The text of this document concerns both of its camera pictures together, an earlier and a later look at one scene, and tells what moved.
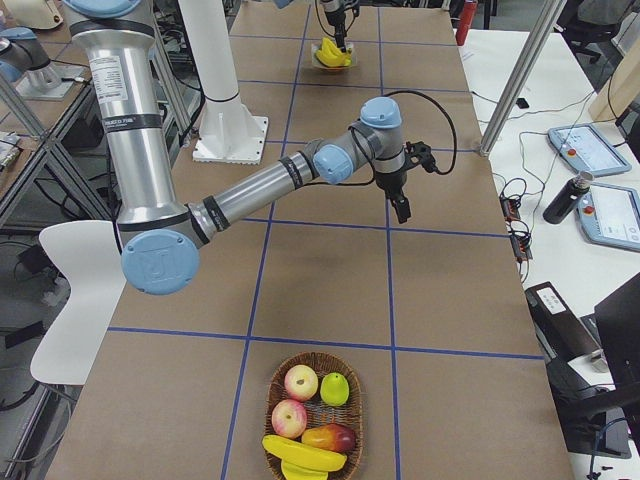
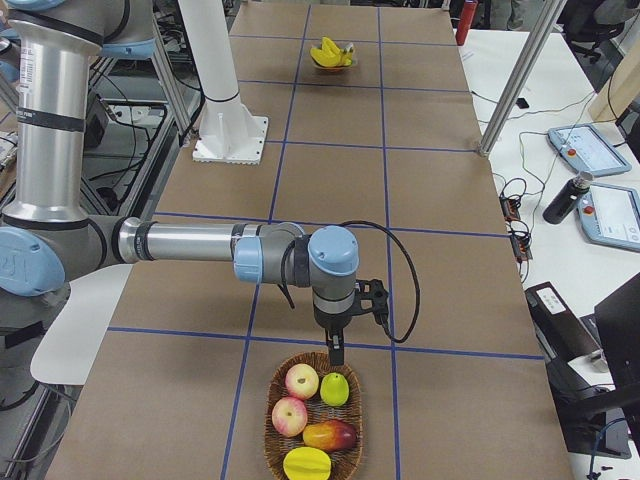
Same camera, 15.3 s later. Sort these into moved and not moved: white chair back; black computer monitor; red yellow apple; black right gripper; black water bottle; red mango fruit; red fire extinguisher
Moved: black right gripper
Not moved: black computer monitor; red mango fruit; black water bottle; red fire extinguisher; red yellow apple; white chair back
